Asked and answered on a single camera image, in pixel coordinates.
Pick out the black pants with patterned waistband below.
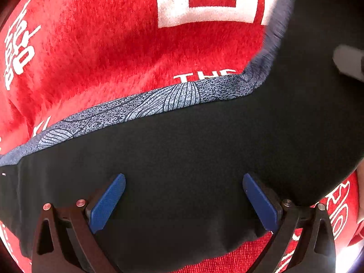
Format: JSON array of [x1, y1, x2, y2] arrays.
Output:
[[0, 0, 364, 273]]

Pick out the red blanket with white print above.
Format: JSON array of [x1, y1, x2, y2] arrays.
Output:
[[0, 0, 364, 273]]

